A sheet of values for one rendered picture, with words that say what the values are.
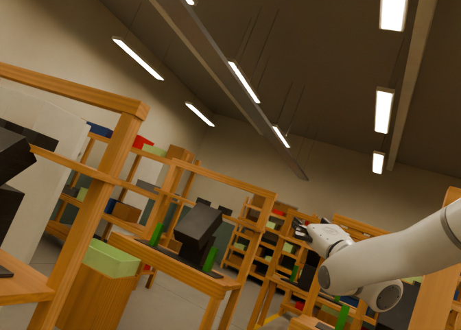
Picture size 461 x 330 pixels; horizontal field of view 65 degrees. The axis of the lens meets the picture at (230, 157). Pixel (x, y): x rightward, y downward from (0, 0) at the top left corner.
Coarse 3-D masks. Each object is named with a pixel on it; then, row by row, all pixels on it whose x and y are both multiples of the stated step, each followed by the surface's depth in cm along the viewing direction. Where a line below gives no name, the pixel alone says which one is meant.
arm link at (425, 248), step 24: (432, 216) 64; (384, 240) 70; (408, 240) 66; (432, 240) 62; (456, 240) 58; (336, 264) 73; (360, 264) 69; (384, 264) 68; (408, 264) 66; (432, 264) 64; (336, 288) 74
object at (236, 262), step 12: (240, 216) 1079; (276, 216) 1038; (240, 228) 1113; (300, 240) 1002; (240, 252) 1045; (264, 252) 1067; (288, 252) 1005; (228, 264) 1048; (240, 264) 1048; (252, 264) 1036; (276, 264) 1006; (264, 276) 1019
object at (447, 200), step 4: (452, 188) 122; (456, 188) 122; (448, 192) 123; (452, 192) 122; (456, 192) 122; (460, 192) 121; (448, 196) 122; (452, 196) 122; (456, 196) 121; (460, 196) 121; (444, 200) 128; (448, 200) 122; (452, 200) 121; (444, 204) 122; (448, 204) 122
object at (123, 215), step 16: (96, 128) 652; (144, 144) 608; (160, 160) 579; (192, 160) 610; (128, 176) 649; (176, 176) 566; (192, 176) 605; (64, 192) 641; (80, 192) 626; (144, 192) 573; (64, 208) 686; (112, 208) 603; (128, 208) 590; (176, 208) 599; (48, 224) 630; (112, 224) 639; (128, 224) 573; (64, 240) 601; (144, 272) 558
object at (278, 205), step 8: (256, 200) 1146; (264, 200) 1137; (272, 208) 1122; (280, 208) 1114; (288, 208) 1105; (296, 208) 1097; (248, 216) 1141; (256, 216) 1132; (272, 216) 1115; (280, 224) 1100; (456, 288) 909
